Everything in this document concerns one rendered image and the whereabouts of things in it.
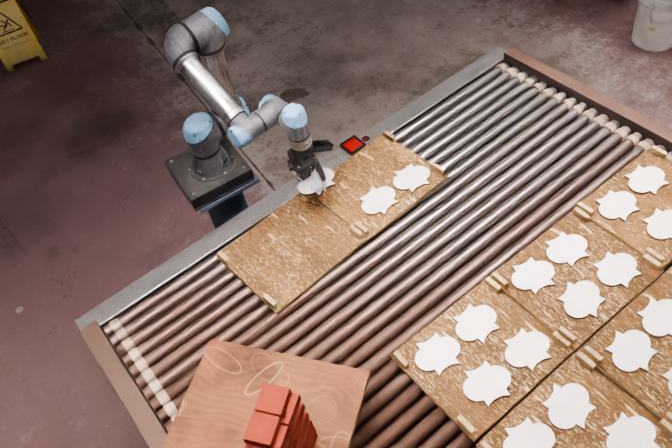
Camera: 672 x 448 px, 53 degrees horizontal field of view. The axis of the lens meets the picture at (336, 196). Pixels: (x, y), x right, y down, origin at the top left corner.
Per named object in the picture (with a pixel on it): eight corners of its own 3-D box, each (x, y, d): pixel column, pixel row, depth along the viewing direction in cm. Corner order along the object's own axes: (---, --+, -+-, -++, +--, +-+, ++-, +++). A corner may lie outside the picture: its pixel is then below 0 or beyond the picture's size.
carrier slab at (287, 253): (216, 258, 243) (215, 255, 242) (303, 193, 258) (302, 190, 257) (277, 315, 223) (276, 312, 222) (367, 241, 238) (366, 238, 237)
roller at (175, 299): (111, 341, 231) (106, 334, 227) (511, 72, 296) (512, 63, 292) (118, 351, 228) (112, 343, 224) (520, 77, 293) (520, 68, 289)
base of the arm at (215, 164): (187, 159, 276) (181, 142, 269) (222, 145, 280) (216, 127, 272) (199, 183, 267) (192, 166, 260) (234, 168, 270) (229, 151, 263)
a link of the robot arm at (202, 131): (183, 147, 267) (173, 122, 257) (211, 129, 272) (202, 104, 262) (201, 162, 260) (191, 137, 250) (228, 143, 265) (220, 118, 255)
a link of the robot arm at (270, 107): (246, 105, 223) (267, 120, 217) (273, 88, 227) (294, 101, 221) (252, 123, 229) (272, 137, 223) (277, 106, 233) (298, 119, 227)
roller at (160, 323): (118, 351, 228) (112, 343, 224) (520, 77, 293) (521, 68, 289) (124, 361, 225) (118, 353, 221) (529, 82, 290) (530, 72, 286)
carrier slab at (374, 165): (306, 192, 258) (305, 189, 257) (384, 135, 273) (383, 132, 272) (368, 241, 238) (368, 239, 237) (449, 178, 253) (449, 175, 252)
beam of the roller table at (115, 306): (81, 329, 238) (73, 320, 234) (497, 56, 307) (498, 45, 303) (90, 345, 233) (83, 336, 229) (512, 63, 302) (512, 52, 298)
